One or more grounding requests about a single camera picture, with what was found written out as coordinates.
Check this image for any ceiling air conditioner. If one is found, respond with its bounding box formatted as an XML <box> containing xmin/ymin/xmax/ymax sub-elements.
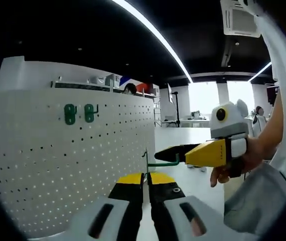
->
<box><xmin>220</xmin><ymin>0</ymin><xmax>262</xmax><ymax>39</ymax></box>

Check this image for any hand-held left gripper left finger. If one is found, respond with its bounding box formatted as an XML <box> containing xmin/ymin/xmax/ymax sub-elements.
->
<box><xmin>69</xmin><ymin>172</ymin><xmax>146</xmax><ymax>241</ymax></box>

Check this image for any black hand strap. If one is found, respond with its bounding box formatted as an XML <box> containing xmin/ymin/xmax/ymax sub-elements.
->
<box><xmin>228</xmin><ymin>159</ymin><xmax>245</xmax><ymax>178</ymax></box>

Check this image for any white storage rack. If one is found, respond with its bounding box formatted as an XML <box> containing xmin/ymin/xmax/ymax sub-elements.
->
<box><xmin>50</xmin><ymin>74</ymin><xmax>160</xmax><ymax>99</ymax></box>

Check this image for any red blue banner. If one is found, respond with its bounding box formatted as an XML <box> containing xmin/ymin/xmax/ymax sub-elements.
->
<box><xmin>119</xmin><ymin>75</ymin><xmax>154</xmax><ymax>94</ymax></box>

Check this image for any monitor on black stand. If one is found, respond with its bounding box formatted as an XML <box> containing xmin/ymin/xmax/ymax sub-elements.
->
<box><xmin>167</xmin><ymin>83</ymin><xmax>183</xmax><ymax>128</ymax></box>

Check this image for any white t-shirt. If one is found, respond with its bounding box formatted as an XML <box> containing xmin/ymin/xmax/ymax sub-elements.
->
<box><xmin>254</xmin><ymin>14</ymin><xmax>286</xmax><ymax>184</ymax></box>

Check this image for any white square pillar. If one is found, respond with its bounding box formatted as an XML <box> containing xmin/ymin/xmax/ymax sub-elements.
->
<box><xmin>0</xmin><ymin>55</ymin><xmax>26</xmax><ymax>94</ymax></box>

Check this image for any person's right hand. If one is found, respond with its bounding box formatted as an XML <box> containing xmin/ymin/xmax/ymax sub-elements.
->
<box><xmin>209</xmin><ymin>137</ymin><xmax>268</xmax><ymax>188</ymax></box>

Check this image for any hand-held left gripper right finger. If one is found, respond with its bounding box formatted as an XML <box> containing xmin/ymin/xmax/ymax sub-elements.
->
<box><xmin>147</xmin><ymin>172</ymin><xmax>234</xmax><ymax>241</ymax></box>

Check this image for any white pegboard mounting plate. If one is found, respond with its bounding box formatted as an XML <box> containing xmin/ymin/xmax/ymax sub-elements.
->
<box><xmin>0</xmin><ymin>89</ymin><xmax>157</xmax><ymax>239</ymax></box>

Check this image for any ceiling light strip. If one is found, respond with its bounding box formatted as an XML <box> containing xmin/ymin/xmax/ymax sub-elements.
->
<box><xmin>112</xmin><ymin>0</ymin><xmax>194</xmax><ymax>83</ymax></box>
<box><xmin>247</xmin><ymin>61</ymin><xmax>273</xmax><ymax>83</ymax></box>

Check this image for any green hook assembly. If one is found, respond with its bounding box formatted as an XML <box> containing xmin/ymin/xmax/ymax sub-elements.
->
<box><xmin>64</xmin><ymin>103</ymin><xmax>77</xmax><ymax>126</ymax></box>
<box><xmin>141</xmin><ymin>147</ymin><xmax>182</xmax><ymax>176</ymax></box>
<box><xmin>84</xmin><ymin>103</ymin><xmax>99</xmax><ymax>123</ymax></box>

